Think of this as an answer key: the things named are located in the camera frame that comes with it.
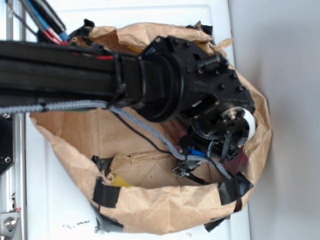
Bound brown paper bag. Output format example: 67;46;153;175
29;22;273;236

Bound yellow sponge piece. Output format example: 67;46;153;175
110;174;133;187

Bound aluminium extrusion rail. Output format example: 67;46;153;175
0;0;28;240

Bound grey braided cable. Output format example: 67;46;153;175
0;99;233;180

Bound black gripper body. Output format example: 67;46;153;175
137;36;256;146

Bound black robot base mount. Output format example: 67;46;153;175
0;113;14;177

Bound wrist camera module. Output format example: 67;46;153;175
172;147;205;185

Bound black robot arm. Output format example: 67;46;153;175
0;36;256;146

